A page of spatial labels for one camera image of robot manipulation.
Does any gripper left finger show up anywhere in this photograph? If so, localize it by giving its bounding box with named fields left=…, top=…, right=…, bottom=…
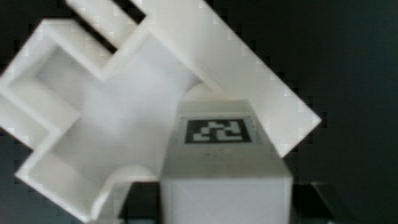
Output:
left=118, top=182, right=161, bottom=224

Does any white chair seat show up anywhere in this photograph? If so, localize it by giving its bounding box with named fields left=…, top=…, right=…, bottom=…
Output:
left=0, top=0, right=319, bottom=224

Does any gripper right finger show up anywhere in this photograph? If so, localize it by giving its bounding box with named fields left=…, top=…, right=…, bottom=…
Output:
left=291, top=182, right=344, bottom=224

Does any white leg block tagged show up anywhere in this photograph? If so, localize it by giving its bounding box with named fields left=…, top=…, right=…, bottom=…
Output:
left=159, top=100, right=292, bottom=224

